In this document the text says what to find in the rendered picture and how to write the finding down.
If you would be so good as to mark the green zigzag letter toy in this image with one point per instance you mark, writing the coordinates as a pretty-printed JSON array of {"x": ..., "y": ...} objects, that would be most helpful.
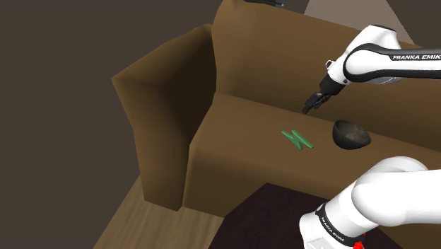
[{"x": 297, "y": 139}]

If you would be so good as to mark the brown sofa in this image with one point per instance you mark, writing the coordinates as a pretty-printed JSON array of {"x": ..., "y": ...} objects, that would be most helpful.
[{"x": 268, "y": 69}]

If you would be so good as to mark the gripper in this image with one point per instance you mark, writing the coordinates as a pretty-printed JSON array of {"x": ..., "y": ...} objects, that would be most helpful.
[{"x": 330, "y": 86}]

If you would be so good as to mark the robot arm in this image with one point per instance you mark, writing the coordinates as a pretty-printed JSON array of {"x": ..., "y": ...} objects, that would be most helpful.
[{"x": 386, "y": 196}]

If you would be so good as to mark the dark robot stand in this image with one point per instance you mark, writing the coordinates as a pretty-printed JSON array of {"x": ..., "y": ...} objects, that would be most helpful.
[{"x": 272, "y": 220}]

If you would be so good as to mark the dark grey bowl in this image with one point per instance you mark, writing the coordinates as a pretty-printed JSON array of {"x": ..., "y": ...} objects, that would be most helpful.
[{"x": 350, "y": 135}]

